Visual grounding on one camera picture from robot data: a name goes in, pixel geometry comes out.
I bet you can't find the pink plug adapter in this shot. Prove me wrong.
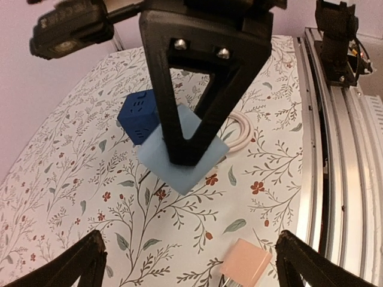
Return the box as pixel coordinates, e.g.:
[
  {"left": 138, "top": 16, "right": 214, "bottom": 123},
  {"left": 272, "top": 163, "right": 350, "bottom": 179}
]
[{"left": 220, "top": 239, "right": 272, "bottom": 287}]

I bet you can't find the light blue plug adapter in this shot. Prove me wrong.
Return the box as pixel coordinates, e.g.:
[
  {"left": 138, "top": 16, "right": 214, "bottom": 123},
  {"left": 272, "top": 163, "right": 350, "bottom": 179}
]
[{"left": 137, "top": 101, "right": 229, "bottom": 195}]

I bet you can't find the floral table cloth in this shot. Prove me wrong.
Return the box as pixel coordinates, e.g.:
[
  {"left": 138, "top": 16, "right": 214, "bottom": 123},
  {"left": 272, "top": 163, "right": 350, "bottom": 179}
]
[{"left": 1, "top": 35, "right": 303, "bottom": 286}]

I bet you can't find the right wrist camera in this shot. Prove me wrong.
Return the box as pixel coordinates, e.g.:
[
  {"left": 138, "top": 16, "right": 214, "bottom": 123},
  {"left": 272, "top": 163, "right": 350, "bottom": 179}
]
[{"left": 29, "top": 1, "right": 142, "bottom": 60}]

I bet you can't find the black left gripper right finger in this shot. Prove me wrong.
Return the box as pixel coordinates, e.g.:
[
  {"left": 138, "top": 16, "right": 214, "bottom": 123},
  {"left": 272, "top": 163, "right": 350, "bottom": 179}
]
[{"left": 275, "top": 230, "right": 372, "bottom": 287}]

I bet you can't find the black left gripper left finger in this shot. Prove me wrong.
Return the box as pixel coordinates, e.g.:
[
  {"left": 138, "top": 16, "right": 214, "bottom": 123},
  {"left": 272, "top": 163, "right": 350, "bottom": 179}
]
[{"left": 7, "top": 230, "right": 107, "bottom": 287}]

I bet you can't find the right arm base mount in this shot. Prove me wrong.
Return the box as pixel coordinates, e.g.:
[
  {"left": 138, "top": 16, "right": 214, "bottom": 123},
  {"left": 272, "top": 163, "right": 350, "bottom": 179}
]
[{"left": 315, "top": 1, "right": 373, "bottom": 87}]

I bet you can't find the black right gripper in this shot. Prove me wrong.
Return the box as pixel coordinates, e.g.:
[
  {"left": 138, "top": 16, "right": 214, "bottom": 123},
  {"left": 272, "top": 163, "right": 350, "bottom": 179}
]
[{"left": 139, "top": 1, "right": 287, "bottom": 166}]

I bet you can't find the blue cube socket adapter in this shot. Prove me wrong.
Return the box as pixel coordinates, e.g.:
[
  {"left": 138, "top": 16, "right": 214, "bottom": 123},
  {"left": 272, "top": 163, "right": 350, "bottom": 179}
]
[{"left": 117, "top": 89, "right": 160, "bottom": 145}]

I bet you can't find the aluminium front rail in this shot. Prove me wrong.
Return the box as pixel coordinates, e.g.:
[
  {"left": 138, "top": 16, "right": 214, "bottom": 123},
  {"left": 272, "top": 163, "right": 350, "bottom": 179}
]
[{"left": 294, "top": 28, "right": 382, "bottom": 286}]

